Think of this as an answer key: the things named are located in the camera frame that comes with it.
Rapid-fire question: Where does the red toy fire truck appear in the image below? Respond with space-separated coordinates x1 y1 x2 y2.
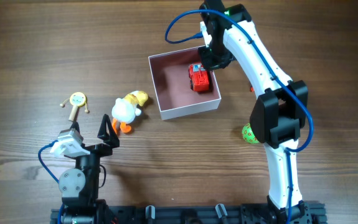
189 63 210 92

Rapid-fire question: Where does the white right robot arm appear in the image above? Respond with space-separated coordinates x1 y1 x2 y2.
199 1 314 217

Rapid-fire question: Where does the yellow wooden rattle drum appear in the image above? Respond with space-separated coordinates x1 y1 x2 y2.
60 91 90 122

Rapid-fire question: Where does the white plush duck yellow hat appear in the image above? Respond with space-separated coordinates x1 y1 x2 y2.
111 90 149 135

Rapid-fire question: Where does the pink cardboard box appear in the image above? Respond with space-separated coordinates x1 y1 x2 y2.
148 47 221 120

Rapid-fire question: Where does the green numbered ball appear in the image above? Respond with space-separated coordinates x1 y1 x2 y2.
242 123 259 144

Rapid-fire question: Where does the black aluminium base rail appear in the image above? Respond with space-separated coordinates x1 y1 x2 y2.
50 202 327 224

